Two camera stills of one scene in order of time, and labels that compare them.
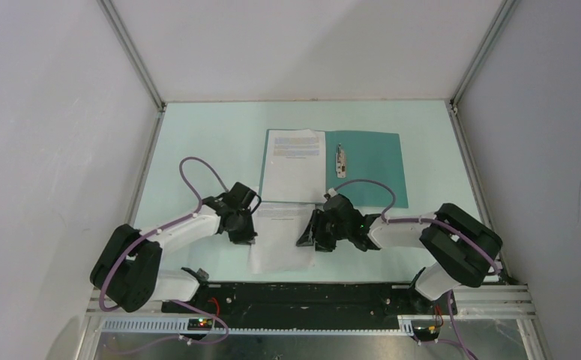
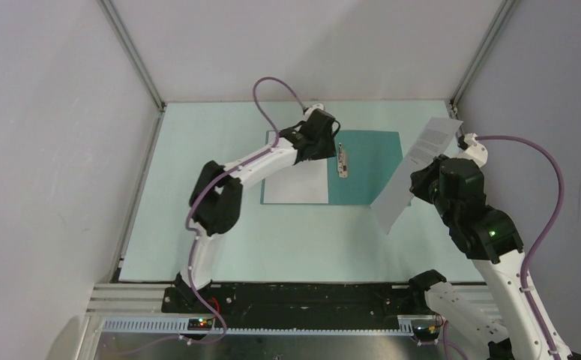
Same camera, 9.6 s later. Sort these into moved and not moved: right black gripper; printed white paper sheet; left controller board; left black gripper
Moved: right black gripper; left black gripper
Not moved: left controller board; printed white paper sheet
